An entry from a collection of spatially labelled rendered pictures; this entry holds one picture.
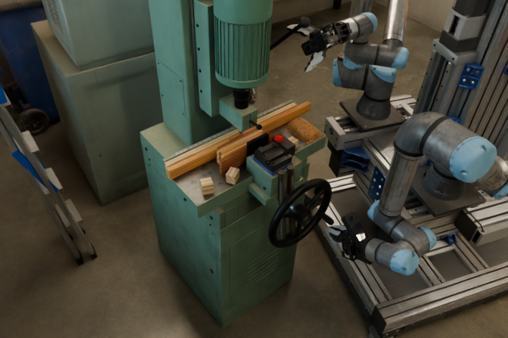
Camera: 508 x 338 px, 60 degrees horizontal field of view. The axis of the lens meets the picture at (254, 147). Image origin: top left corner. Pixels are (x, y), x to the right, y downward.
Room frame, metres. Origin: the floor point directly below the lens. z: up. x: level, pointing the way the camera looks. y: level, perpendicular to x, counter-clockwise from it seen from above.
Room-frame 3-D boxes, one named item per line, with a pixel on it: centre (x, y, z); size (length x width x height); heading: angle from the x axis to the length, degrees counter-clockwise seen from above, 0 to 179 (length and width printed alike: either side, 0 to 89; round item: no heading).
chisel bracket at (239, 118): (1.29, 0.06, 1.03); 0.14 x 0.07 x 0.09; 41
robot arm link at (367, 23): (1.46, -0.35, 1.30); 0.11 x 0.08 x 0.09; 130
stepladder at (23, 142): (1.39, 0.97, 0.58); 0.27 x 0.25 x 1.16; 128
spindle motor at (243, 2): (1.28, 0.05, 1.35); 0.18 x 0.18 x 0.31
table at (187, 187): (1.19, -0.02, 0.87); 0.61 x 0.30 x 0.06; 131
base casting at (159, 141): (1.37, 0.13, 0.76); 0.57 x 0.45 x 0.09; 41
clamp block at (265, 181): (1.13, -0.07, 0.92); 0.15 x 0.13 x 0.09; 131
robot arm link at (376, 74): (1.65, -0.52, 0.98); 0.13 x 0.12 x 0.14; 77
